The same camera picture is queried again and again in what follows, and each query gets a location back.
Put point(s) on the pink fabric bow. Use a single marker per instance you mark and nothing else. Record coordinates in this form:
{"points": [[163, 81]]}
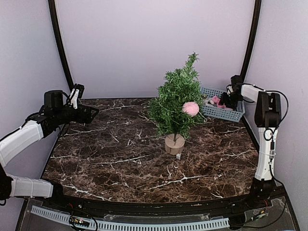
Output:
{"points": [[216, 100]]}

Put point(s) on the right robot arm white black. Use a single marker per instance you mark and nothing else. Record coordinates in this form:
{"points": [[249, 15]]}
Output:
{"points": [[268, 117]]}

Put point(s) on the blue plastic basket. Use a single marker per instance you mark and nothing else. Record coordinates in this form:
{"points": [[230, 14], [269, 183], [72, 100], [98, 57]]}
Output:
{"points": [[221, 112]]}

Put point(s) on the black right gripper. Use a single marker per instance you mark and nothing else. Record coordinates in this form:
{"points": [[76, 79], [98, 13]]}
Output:
{"points": [[224, 100]]}

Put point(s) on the black front rail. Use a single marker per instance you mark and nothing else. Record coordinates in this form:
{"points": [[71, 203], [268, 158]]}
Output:
{"points": [[219, 207]]}

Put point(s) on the grey slotted cable duct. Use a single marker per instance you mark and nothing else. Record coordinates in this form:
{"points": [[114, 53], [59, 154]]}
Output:
{"points": [[132, 223]]}

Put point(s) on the pink fluffy pompom ornament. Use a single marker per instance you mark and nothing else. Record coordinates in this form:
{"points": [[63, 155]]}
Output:
{"points": [[191, 108]]}

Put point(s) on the left black frame post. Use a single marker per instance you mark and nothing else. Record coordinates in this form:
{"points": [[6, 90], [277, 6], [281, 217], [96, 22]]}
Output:
{"points": [[59, 43]]}

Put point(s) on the right black frame post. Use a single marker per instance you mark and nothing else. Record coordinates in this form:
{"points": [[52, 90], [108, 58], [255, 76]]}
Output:
{"points": [[251, 39]]}

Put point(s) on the small green christmas tree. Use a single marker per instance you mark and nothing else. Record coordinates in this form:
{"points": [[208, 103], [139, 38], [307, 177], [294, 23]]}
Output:
{"points": [[181, 86]]}

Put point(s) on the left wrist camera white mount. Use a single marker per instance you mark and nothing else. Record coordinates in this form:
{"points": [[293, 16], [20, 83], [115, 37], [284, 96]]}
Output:
{"points": [[75, 95]]}

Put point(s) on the black frame post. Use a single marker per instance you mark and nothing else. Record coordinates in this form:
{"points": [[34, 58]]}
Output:
{"points": [[59, 43], [251, 39]]}

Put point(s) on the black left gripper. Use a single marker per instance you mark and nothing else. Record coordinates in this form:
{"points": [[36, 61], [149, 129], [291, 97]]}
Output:
{"points": [[87, 119]]}

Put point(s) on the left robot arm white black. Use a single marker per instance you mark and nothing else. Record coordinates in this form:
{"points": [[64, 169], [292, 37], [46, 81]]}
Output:
{"points": [[58, 109]]}

